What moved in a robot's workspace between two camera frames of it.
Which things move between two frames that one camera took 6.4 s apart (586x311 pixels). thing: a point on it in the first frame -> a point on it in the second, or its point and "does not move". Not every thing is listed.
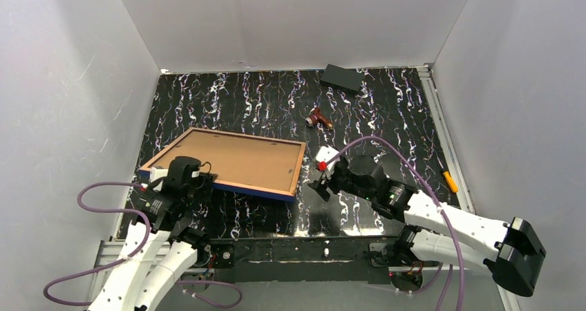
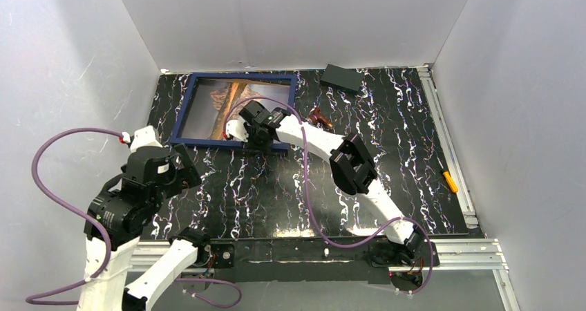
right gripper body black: x=332 y=180 -> x=258 y=142
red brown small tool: x=318 y=117 does not move
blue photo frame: x=252 y=164 -> x=176 y=137
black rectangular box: x=342 y=77 does not move
